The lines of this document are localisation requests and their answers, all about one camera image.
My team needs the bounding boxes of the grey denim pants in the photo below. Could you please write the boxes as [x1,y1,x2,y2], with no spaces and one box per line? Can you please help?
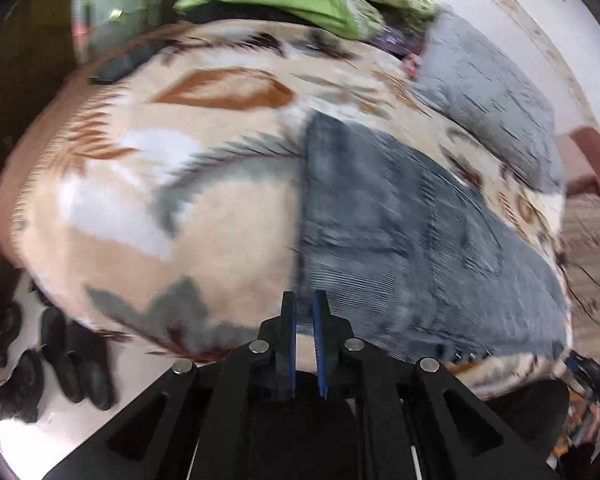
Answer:
[299,114,568,363]

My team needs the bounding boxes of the black shoes pile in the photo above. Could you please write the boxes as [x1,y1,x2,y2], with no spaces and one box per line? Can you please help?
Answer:
[0,283,117,424]

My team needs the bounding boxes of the beige leaf-print blanket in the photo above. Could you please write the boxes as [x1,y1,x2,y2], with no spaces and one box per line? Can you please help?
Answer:
[0,20,572,396]

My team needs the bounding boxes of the brown pink sofa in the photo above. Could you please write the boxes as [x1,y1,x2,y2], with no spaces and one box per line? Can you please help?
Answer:
[558,127,600,322]

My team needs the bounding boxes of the grey quilted pillow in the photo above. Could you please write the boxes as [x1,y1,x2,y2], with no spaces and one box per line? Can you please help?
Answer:
[413,9,565,193]

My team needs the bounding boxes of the black remote on bed edge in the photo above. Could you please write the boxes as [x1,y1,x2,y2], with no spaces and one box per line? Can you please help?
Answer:
[88,40,168,86]

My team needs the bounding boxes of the purple patterned cloth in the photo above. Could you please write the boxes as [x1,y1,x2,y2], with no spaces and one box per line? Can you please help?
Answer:
[370,25,425,60]

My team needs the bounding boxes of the stained glass door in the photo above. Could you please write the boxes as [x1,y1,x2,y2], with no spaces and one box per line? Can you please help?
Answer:
[71,0,172,64]

